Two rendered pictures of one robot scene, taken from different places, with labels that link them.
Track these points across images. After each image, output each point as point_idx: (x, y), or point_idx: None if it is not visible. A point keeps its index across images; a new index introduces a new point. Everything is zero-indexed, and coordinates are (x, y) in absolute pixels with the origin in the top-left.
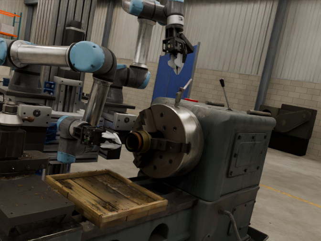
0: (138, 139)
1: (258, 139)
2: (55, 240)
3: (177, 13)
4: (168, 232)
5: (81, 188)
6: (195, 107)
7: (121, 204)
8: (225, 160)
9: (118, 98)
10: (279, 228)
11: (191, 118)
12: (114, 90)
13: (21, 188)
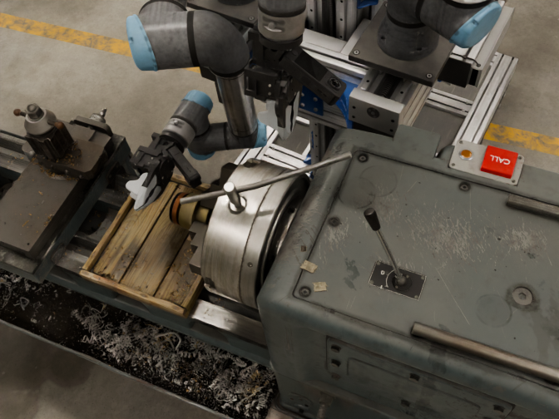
0: (171, 214)
1: (452, 392)
2: (11, 267)
3: (260, 7)
4: (228, 340)
5: (157, 210)
6: (300, 223)
7: (141, 269)
8: (286, 351)
9: (398, 48)
10: None
11: (239, 246)
12: (393, 27)
13: (37, 196)
